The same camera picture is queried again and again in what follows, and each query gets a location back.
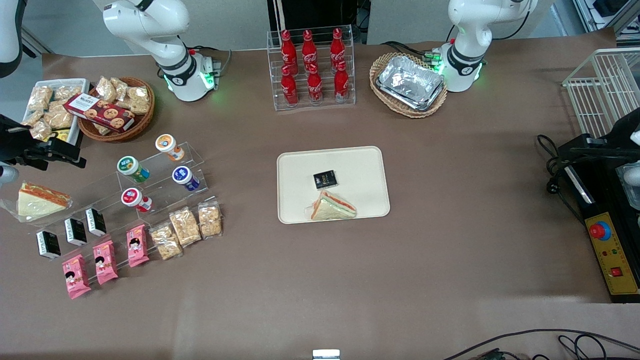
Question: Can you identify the black chocolate packet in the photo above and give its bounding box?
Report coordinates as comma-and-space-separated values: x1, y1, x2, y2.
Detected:
313, 170, 338, 191

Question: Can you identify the looped black cable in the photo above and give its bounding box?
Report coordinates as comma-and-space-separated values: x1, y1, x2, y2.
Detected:
557, 334, 609, 360

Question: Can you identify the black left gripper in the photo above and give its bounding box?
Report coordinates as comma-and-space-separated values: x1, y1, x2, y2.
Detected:
570, 107, 640, 162

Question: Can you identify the long black cable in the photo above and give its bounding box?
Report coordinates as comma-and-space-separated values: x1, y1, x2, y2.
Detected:
442, 328, 640, 360

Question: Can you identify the white wire basket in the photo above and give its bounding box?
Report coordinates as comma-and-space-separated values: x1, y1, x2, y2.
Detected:
562, 47, 640, 139

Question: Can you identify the red emergency stop button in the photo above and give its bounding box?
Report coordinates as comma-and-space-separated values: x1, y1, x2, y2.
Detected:
589, 221, 612, 242

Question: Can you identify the orange gum bottle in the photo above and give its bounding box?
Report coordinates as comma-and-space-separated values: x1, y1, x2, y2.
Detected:
155, 134, 186, 162

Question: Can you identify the beige plastic tray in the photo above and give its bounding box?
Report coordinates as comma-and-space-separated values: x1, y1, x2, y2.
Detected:
276, 145, 391, 225

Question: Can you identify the pink snack pack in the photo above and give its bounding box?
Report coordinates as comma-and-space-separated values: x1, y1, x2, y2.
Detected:
61, 254, 92, 300
92, 240, 119, 286
126, 224, 150, 268

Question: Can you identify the purple gum bottle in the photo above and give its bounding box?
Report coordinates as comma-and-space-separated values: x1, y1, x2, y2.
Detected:
172, 166, 201, 192

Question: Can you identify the wrapped triangle sandwich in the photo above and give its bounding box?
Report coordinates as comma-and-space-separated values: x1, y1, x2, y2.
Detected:
0, 181, 75, 223
305, 190, 358, 222

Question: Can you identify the green gum bottle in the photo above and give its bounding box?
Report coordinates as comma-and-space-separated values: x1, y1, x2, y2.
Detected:
117, 156, 151, 184

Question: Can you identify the grey base connector block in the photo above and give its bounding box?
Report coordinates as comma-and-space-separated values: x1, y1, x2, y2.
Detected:
200, 55, 224, 92

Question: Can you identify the silver foil tray stack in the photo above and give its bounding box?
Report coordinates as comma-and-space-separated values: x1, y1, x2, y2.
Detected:
376, 55, 446, 112

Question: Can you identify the white rectangular bin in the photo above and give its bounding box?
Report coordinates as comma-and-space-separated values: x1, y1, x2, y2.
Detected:
20, 78, 91, 148

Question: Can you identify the light wicker basket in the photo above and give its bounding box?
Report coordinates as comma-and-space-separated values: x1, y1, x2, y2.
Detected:
369, 52, 449, 119

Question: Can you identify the clear acrylic bottle rack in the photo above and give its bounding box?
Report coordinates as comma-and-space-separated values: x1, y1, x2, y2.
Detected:
266, 25, 357, 112

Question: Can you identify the clear cracker pack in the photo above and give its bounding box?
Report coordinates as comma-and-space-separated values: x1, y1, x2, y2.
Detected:
149, 222, 183, 261
169, 207, 202, 247
197, 201, 224, 240

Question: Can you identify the black yellow control box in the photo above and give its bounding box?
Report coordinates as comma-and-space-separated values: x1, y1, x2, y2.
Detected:
557, 134, 640, 304

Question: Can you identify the brown wicker basket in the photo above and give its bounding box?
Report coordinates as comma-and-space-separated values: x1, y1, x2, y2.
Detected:
77, 76, 156, 144

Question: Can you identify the red cola bottle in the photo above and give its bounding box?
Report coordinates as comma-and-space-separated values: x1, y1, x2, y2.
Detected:
333, 60, 350, 101
301, 29, 319, 71
306, 62, 324, 104
330, 27, 347, 68
280, 65, 300, 107
280, 29, 299, 76

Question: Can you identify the dark red cookie box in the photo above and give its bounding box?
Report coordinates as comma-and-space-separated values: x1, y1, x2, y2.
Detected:
64, 93, 136, 133

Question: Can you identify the black small box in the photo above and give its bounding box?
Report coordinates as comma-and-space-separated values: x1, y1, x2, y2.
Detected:
64, 217, 88, 247
36, 230, 62, 260
85, 207, 107, 237

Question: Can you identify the black background chair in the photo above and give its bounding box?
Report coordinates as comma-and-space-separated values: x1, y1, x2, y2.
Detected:
266, 0, 371, 47

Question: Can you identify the black coiled power cable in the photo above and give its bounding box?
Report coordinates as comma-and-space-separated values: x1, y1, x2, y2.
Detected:
536, 134, 574, 196

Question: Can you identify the black base cable bundle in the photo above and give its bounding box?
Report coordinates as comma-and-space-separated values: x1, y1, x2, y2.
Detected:
381, 40, 437, 62

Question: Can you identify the red gum bottle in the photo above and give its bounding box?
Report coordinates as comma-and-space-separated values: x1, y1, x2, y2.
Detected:
121, 187, 154, 214

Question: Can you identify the metal frame rack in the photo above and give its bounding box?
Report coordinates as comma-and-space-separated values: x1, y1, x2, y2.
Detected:
572, 0, 640, 37

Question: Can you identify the clear acrylic snack shelf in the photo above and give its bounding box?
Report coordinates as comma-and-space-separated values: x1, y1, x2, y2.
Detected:
30, 172, 151, 273

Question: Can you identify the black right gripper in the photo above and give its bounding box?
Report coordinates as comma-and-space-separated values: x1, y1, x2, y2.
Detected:
0, 115, 87, 169

